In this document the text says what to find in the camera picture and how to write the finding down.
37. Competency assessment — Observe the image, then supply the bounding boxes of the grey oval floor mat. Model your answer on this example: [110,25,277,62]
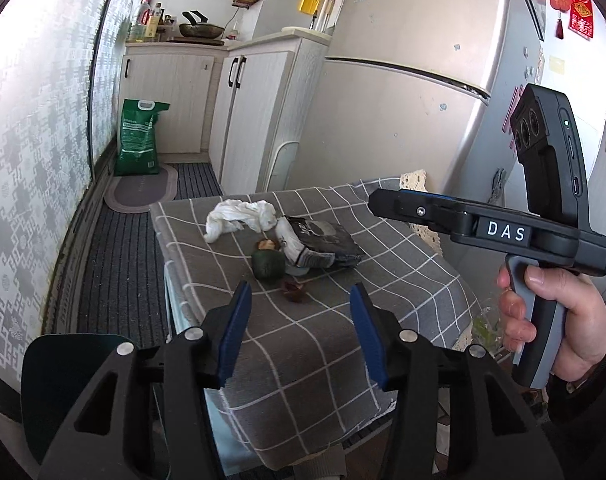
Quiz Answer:
[104,162,180,215]

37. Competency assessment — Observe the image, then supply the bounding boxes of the dark metal flower magnet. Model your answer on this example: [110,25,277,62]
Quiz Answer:
[490,169,509,206]

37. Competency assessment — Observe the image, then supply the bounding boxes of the white kitchen cabinet single handle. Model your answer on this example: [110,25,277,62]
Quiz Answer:
[117,40,230,157]

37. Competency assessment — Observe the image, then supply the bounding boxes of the red knot wall ornament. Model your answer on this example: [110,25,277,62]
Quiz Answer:
[545,0,572,41]

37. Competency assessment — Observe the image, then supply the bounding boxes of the white kitchen cabinet double handles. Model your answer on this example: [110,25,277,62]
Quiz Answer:
[209,27,332,195]

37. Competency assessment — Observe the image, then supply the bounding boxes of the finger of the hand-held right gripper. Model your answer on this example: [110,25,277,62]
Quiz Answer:
[399,189,505,210]
[368,188,478,236]

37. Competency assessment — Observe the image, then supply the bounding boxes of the yellow oil bottle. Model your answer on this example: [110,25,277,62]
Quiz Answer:
[148,2,163,41]

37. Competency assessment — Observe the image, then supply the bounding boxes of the black wok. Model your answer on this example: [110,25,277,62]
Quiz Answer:
[178,9,225,39]

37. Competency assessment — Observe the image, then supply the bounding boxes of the person's right forearm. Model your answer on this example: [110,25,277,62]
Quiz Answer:
[545,304,606,480]

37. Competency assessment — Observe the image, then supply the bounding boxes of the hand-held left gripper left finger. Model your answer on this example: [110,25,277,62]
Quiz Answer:
[37,279,254,480]

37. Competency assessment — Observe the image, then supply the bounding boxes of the white tissue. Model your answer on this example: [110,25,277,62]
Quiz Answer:
[205,199,279,244]

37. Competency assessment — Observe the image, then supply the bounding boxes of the grey checked tablecloth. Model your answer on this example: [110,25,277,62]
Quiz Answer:
[149,170,485,472]

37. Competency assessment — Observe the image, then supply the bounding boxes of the black snack packet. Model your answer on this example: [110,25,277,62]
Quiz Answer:
[275,215,367,269]

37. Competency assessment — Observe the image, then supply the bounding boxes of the dark green avocado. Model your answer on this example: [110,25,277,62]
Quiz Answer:
[251,248,287,280]

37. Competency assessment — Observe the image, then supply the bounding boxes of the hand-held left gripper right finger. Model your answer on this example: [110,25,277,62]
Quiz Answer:
[349,282,551,480]

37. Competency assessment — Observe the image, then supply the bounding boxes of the red wall card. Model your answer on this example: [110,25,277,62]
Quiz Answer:
[568,0,595,39]

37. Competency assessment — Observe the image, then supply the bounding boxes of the green rice bag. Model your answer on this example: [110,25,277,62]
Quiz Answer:
[113,98,171,177]

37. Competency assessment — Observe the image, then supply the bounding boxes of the grey slipper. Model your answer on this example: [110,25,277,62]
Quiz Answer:
[290,442,349,480]

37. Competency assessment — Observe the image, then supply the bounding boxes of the bag of green vegetables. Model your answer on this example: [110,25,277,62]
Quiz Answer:
[470,309,507,356]

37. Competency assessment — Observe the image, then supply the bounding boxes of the large clear oil bottle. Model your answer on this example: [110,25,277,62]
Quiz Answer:
[135,0,152,41]

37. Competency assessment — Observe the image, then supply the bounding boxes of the person's right hand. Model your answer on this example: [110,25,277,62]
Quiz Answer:
[497,265,606,382]

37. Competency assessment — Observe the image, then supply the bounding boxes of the silver two-door fridge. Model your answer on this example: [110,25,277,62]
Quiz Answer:
[287,0,547,212]

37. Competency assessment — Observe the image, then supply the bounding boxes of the dark teal trash bin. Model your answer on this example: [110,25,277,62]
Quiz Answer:
[21,332,159,467]

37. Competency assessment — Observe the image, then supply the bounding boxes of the dark striped floor mat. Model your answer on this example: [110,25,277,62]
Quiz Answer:
[77,159,225,337]

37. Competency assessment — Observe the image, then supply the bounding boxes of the brown fruit pit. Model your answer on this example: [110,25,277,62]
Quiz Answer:
[281,281,307,304]

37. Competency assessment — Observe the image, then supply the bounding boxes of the frosted patterned sliding door panel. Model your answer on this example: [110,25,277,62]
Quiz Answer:
[89,0,160,173]
[0,0,130,378]

